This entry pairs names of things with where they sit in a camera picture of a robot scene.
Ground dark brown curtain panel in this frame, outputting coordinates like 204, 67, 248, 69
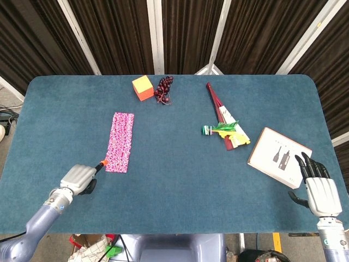
67, 0, 157, 76
214, 0, 328, 75
0, 0, 94, 95
161, 0, 225, 75
288, 0, 349, 189

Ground blue felt table mat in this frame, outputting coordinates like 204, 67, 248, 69
0, 75, 349, 235

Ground bundle of floor cables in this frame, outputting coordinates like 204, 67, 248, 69
0, 105, 22, 133

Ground green plastic object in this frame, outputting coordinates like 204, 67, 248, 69
105, 245, 123, 259

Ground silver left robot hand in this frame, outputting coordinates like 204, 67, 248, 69
59, 160, 110, 196

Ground dark red grape bunch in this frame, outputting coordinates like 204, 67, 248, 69
154, 76, 175, 106

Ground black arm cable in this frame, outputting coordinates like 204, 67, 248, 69
0, 231, 27, 242

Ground red cardboard box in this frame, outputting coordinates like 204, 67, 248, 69
69, 234, 115, 248

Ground green yellow feather shuttlecock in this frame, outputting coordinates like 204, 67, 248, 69
201, 120, 251, 148

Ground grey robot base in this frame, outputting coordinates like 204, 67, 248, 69
119, 234, 227, 262

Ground white frame pole with foot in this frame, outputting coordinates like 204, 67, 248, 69
194, 0, 232, 76

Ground white printed flat box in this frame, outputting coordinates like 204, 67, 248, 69
247, 127, 313, 189

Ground checked white cloth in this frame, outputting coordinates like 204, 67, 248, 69
68, 236, 110, 262

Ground orange yellow foam cube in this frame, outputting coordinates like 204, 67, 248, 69
132, 75, 154, 102

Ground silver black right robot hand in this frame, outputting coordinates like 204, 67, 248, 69
288, 152, 343, 218

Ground pink patterned cloth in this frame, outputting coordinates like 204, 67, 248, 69
105, 111, 135, 174

